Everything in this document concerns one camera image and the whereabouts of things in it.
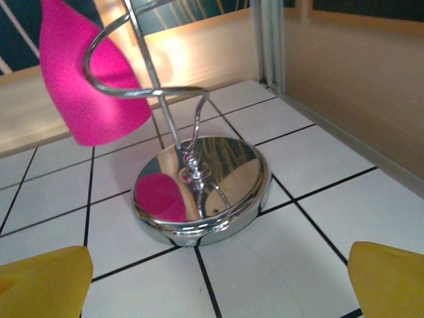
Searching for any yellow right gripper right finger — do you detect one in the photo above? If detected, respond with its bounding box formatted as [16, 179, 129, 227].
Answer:
[347, 240, 424, 318]

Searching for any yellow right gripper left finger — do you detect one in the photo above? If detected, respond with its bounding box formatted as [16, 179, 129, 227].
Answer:
[0, 245, 94, 318]

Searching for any pink wine glass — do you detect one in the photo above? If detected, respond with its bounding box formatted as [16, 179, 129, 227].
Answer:
[38, 0, 152, 147]

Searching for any grey table side rail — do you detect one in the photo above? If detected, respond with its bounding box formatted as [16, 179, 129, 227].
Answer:
[274, 86, 424, 182]

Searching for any chrome wire glass rack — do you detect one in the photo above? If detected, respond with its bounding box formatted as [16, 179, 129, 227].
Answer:
[82, 0, 273, 248]

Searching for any aluminium frame post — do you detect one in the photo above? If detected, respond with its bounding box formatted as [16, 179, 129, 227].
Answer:
[248, 0, 286, 95]

